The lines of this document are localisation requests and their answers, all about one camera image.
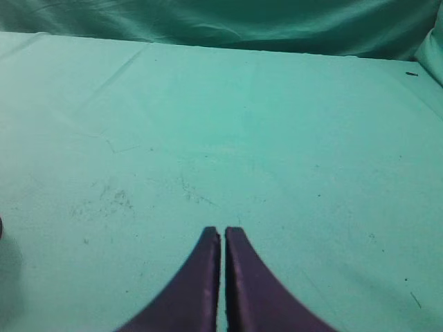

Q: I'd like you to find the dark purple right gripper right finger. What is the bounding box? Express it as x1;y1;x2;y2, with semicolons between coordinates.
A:
225;227;335;331

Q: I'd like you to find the green table cloth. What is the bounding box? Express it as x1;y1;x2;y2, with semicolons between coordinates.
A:
1;33;442;331

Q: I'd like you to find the green backdrop cloth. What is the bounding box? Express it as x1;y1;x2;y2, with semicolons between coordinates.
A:
0;0;443;87

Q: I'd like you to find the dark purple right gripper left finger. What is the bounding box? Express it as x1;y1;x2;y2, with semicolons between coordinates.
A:
118;226;221;331

